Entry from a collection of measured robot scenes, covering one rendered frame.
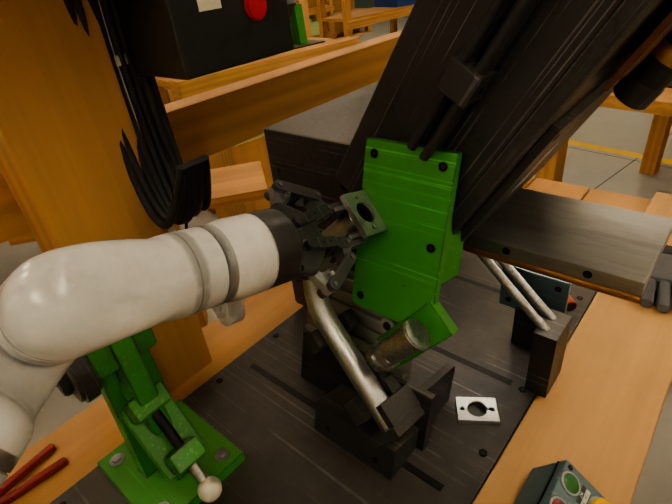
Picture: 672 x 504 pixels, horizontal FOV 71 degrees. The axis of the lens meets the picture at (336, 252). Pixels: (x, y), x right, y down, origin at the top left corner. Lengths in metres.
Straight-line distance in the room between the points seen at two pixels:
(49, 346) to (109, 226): 0.36
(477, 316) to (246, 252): 0.54
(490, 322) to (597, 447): 0.25
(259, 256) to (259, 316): 0.52
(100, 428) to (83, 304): 0.54
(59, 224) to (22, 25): 0.21
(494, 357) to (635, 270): 0.27
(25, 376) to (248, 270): 0.17
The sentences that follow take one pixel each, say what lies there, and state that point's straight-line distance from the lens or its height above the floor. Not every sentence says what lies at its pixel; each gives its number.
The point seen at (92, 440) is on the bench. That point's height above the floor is 0.88.
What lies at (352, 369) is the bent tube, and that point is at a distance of 0.60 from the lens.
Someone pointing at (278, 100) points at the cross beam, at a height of 1.23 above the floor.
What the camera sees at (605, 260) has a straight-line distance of 0.61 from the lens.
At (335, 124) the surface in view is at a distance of 0.72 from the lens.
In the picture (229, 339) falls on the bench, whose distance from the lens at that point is 0.89.
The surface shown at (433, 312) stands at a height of 1.10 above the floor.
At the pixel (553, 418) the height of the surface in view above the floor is 0.90.
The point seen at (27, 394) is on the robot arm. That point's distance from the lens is 0.38.
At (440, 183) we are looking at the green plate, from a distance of 0.50.
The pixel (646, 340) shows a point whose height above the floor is 0.90.
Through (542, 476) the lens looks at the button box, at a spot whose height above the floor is 0.93.
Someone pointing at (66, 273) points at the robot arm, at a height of 1.31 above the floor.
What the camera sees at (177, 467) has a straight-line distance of 0.60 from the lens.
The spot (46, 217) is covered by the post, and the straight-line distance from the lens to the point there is 0.64.
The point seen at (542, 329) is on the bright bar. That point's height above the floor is 1.01.
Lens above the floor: 1.45
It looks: 32 degrees down
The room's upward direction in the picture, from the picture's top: 7 degrees counter-clockwise
